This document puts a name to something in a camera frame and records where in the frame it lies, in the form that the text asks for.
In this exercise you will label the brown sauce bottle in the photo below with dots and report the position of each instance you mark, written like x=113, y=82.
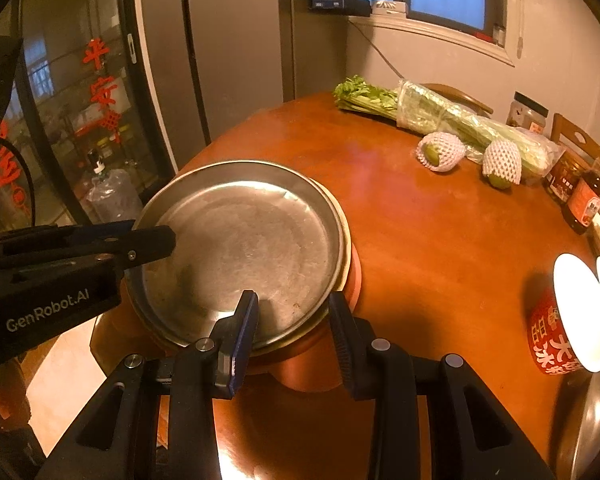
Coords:
x=585, y=205

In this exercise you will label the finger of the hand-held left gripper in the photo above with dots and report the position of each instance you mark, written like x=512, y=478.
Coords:
x=150, y=242

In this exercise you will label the black electronic box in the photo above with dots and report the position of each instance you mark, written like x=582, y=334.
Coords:
x=337, y=1

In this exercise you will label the large clear water jug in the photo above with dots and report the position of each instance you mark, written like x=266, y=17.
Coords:
x=112, y=192

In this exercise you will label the green fruit in foam net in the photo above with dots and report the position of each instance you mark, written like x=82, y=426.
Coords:
x=502, y=160
x=442, y=152

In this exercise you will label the small bottle on sill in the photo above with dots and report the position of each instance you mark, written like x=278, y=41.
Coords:
x=499, y=35

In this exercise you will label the slatted wooden chair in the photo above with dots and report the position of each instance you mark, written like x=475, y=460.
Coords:
x=570, y=132

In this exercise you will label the grey refrigerator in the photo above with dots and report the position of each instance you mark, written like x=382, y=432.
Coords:
x=240, y=35

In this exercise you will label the large red instant noodle bowl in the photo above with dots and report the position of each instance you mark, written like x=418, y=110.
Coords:
x=550, y=340

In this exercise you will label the stainless steel plate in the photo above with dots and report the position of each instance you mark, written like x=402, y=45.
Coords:
x=240, y=240

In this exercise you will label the pink plastic plate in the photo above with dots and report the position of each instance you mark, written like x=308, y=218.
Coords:
x=305, y=370

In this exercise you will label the glass door cabinet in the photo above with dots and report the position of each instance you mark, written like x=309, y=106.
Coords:
x=65, y=85

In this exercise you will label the red-label sauce jar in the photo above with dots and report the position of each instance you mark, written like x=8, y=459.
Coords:
x=565, y=175

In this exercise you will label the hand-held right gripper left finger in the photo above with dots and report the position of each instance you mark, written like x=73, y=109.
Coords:
x=242, y=340

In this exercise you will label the white box on sill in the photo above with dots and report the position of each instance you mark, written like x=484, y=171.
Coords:
x=390, y=7

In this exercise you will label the clear jar with black lid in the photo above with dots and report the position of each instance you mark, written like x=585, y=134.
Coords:
x=527, y=112

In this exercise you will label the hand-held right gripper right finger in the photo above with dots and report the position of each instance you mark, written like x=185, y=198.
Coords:
x=342, y=340

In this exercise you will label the curved-back wooden chair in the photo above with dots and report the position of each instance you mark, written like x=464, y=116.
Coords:
x=460, y=92

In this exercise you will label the celery bunch in plastic bag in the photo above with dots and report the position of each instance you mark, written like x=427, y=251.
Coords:
x=430, y=110

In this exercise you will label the red paper door decoration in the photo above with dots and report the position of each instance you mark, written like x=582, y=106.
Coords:
x=105, y=90
x=5, y=170

